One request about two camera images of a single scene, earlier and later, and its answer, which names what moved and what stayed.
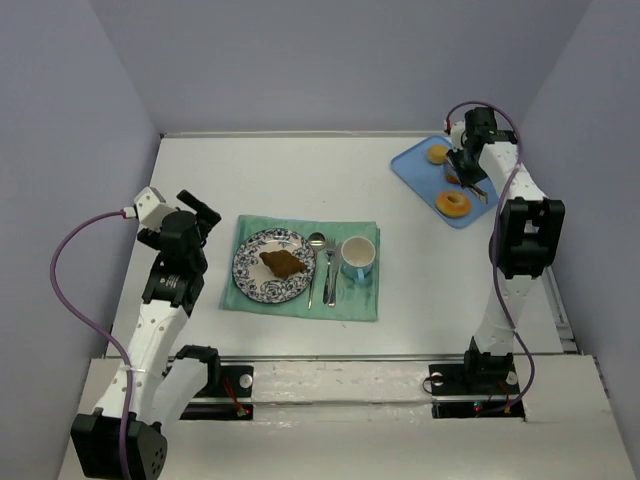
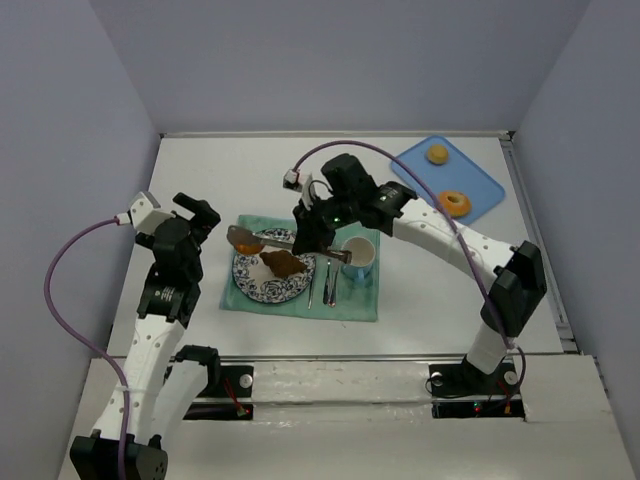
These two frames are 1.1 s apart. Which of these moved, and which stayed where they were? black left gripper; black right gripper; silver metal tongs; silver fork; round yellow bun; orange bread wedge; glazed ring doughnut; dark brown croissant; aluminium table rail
Moved: silver metal tongs; black right gripper; orange bread wedge
Stayed: dark brown croissant; glazed ring doughnut; black left gripper; aluminium table rail; round yellow bun; silver fork
